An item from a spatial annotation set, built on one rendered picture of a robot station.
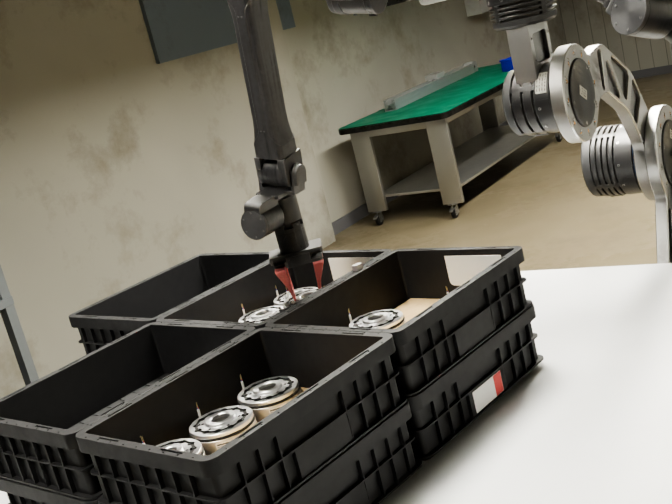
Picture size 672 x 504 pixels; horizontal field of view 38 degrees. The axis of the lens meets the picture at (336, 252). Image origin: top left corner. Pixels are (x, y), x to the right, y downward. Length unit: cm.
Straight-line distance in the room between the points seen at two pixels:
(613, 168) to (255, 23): 112
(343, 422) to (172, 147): 398
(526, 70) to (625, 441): 82
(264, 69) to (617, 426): 83
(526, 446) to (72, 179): 351
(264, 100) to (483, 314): 53
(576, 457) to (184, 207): 399
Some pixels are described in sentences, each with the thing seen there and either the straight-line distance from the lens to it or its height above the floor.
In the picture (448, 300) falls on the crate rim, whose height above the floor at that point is 93.
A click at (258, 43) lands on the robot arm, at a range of 169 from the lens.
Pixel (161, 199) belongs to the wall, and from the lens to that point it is 517.
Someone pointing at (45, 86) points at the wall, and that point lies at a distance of 477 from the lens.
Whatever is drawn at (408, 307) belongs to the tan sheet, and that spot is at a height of 83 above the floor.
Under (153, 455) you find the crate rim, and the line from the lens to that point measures 131.
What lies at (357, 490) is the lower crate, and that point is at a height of 75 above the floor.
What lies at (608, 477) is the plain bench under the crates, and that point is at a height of 70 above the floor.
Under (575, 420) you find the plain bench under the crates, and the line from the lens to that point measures 163.
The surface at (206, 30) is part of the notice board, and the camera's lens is 560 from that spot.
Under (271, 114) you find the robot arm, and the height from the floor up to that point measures 126.
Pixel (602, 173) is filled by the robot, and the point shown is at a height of 87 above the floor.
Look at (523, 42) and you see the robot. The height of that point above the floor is 126.
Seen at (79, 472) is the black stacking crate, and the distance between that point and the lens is 151.
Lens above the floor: 142
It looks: 14 degrees down
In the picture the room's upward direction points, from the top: 14 degrees counter-clockwise
